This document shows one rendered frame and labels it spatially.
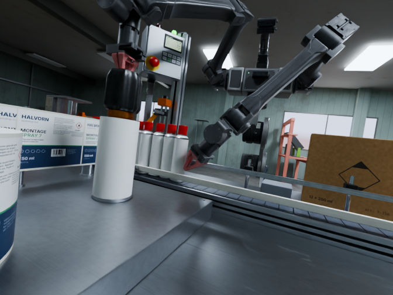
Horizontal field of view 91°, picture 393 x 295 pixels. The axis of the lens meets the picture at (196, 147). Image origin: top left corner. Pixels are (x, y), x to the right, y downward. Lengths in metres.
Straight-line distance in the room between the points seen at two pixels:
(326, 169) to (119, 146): 0.70
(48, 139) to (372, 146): 0.97
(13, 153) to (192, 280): 0.29
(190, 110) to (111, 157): 8.08
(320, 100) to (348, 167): 7.44
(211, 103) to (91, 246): 8.06
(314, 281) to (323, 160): 0.49
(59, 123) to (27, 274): 0.41
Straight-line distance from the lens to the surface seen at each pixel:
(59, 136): 0.64
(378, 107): 8.73
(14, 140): 0.29
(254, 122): 1.27
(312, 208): 0.60
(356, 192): 0.68
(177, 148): 0.69
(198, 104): 8.42
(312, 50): 0.76
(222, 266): 0.40
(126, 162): 0.47
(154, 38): 0.91
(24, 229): 0.40
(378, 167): 0.86
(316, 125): 8.07
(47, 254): 0.33
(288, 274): 0.44
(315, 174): 0.84
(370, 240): 0.63
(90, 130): 0.69
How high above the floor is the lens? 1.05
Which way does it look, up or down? 3 degrees down
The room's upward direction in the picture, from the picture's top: 7 degrees clockwise
